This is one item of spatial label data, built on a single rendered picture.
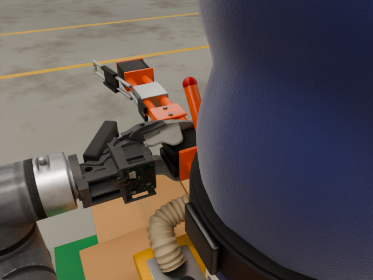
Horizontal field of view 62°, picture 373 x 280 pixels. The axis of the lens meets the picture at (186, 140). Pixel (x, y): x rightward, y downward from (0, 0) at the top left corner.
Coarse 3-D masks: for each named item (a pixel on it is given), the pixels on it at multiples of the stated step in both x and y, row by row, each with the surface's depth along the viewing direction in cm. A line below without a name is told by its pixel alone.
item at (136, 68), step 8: (120, 64) 78; (128, 64) 78; (136, 64) 78; (144, 64) 79; (120, 72) 78; (128, 72) 74; (136, 72) 75; (144, 72) 76; (152, 72) 77; (136, 80) 76; (152, 80) 78; (128, 88) 76
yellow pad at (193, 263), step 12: (180, 240) 51; (144, 252) 49; (192, 252) 49; (144, 264) 47; (156, 264) 47; (192, 264) 47; (144, 276) 46; (156, 276) 45; (168, 276) 45; (180, 276) 45; (192, 276) 45; (204, 276) 45
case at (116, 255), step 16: (112, 240) 66; (128, 240) 66; (144, 240) 66; (80, 256) 63; (96, 256) 63; (112, 256) 63; (128, 256) 63; (96, 272) 60; (112, 272) 60; (128, 272) 60
